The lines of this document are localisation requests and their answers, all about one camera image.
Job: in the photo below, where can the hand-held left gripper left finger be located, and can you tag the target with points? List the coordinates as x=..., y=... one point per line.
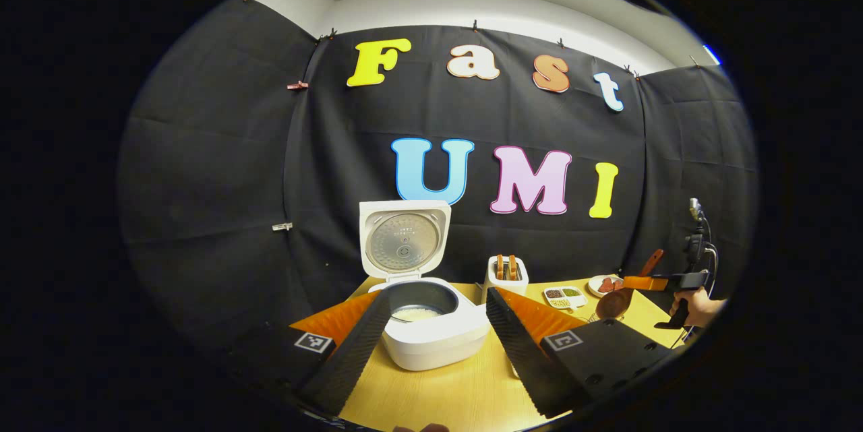
x=350, y=364

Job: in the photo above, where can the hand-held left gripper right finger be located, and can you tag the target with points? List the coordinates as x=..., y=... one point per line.
x=516, y=358

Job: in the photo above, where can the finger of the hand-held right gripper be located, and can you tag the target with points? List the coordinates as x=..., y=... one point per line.
x=647, y=282

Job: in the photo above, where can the brown wooden spoon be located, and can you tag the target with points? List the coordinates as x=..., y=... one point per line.
x=612, y=304

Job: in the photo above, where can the white rice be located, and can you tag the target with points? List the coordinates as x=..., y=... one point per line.
x=414, y=315

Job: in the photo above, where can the white rice cooker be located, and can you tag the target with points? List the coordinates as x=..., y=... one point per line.
x=431, y=348

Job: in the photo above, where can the round white plate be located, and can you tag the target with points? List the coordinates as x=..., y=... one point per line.
x=593, y=286

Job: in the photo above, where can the white toaster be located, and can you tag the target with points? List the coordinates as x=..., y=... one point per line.
x=507, y=290

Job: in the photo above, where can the white divided grain dish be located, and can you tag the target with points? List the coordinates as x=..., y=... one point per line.
x=565, y=297

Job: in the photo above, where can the toasted bread slice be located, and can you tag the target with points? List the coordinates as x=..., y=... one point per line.
x=512, y=267
x=500, y=267

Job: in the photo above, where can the silver cloth clip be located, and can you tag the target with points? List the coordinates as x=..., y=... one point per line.
x=282, y=226

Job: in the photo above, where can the small ceiling light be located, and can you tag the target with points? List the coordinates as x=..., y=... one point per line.
x=711, y=54

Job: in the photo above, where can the copper cloth clip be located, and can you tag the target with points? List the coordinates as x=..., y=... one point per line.
x=297, y=85

